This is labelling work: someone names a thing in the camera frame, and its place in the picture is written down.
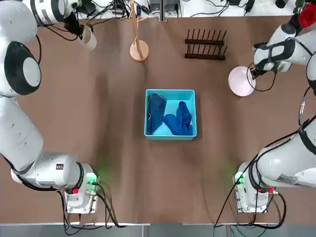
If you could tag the dark wooden dish rack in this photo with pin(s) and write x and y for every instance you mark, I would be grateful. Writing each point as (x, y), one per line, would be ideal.
(205, 55)

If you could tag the pale pink round plate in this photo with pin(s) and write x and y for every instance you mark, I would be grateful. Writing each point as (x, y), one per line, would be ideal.
(240, 84)

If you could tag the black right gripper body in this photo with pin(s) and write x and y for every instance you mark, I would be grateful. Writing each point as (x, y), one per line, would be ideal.
(260, 69)

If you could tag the wooden mug stand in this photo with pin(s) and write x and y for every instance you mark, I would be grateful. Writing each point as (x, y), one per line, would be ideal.
(139, 53)

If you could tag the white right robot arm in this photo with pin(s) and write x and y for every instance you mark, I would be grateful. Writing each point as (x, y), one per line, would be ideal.
(284, 163)

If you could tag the black power adapter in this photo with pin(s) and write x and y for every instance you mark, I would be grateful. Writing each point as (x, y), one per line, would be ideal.
(234, 2)
(249, 6)

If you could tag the dark navy square rag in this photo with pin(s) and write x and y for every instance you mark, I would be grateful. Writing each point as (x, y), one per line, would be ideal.
(155, 111)

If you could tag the aluminium profile post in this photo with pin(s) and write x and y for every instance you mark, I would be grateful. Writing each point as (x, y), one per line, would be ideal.
(164, 11)

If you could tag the cyan plastic box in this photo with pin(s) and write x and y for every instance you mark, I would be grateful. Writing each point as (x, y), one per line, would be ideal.
(170, 137)

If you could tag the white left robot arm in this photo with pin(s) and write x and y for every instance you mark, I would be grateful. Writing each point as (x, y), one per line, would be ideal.
(19, 138)

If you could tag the bright blue square rag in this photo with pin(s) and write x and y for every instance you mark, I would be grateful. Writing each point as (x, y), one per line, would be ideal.
(181, 121)

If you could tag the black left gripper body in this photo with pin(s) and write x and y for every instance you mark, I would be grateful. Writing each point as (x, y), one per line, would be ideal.
(72, 23)

